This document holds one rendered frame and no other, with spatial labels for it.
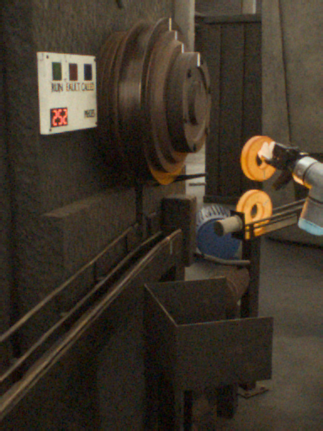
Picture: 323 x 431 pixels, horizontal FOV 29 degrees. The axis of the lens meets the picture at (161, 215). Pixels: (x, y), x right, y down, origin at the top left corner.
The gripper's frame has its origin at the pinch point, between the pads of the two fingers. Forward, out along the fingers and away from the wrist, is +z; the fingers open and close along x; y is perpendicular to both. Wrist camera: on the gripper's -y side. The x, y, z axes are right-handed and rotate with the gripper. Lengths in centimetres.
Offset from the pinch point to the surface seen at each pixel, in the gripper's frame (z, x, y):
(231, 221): -6.1, 12.6, -22.8
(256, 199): -4.0, 0.7, -16.7
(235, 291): -24, 22, -39
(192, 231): -8.3, 32.2, -22.5
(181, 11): 705, -491, -66
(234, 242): 98, -100, -107
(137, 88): -19, 69, 30
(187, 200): -5.2, 34.3, -12.0
